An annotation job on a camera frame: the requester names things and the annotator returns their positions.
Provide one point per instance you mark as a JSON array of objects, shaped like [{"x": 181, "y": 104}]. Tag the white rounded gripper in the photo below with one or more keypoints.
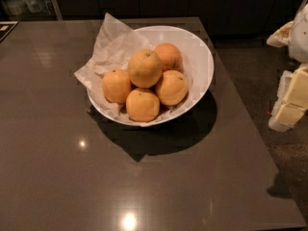
[{"x": 299, "y": 36}]

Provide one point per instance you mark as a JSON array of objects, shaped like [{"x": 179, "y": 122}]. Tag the orange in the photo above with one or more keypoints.
[
  {"x": 116, "y": 86},
  {"x": 145, "y": 68},
  {"x": 172, "y": 87},
  {"x": 170, "y": 56},
  {"x": 142, "y": 105}
]

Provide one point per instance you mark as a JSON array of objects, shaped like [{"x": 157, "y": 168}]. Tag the white ceramic bowl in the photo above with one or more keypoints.
[{"x": 198, "y": 68}]

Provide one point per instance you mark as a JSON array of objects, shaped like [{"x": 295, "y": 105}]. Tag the white crumpled paper liner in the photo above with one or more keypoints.
[{"x": 113, "y": 49}]

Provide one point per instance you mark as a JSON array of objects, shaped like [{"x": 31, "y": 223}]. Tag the clear containers on shelf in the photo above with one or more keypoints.
[{"x": 20, "y": 7}]

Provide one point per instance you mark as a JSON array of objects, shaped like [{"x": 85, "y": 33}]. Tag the black device at table corner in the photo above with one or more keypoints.
[{"x": 6, "y": 27}]

